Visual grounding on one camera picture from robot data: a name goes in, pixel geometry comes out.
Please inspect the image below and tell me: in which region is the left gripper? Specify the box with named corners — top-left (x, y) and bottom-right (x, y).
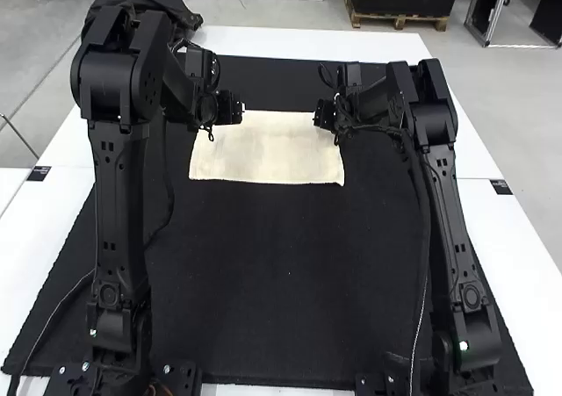
top-left (197, 89), bottom-right (246, 127)

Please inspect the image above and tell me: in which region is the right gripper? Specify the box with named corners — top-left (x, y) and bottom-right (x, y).
top-left (312, 97), bottom-right (352, 133)

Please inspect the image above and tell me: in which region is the pale towel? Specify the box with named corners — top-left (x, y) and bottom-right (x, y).
top-left (188, 109), bottom-right (347, 187)

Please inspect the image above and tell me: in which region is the wooden pallet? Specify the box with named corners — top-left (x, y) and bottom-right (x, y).
top-left (342, 0), bottom-right (451, 32)

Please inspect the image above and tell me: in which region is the black mat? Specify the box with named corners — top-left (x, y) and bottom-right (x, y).
top-left (0, 55), bottom-right (535, 392)

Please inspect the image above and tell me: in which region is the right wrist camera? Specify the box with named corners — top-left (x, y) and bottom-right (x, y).
top-left (335, 61), bottom-right (364, 94)

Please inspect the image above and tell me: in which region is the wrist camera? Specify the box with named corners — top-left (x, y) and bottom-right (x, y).
top-left (335, 61), bottom-right (364, 94)
top-left (184, 47), bottom-right (220, 92)

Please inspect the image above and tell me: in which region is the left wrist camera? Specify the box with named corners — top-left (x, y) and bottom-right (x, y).
top-left (184, 47), bottom-right (220, 92)

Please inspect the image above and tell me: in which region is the black cable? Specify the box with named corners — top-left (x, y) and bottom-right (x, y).
top-left (393, 126), bottom-right (434, 371)
top-left (144, 167), bottom-right (173, 248)

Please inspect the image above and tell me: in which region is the aluminium frame cart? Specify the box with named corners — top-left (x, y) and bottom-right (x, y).
top-left (463, 0), bottom-right (562, 49)

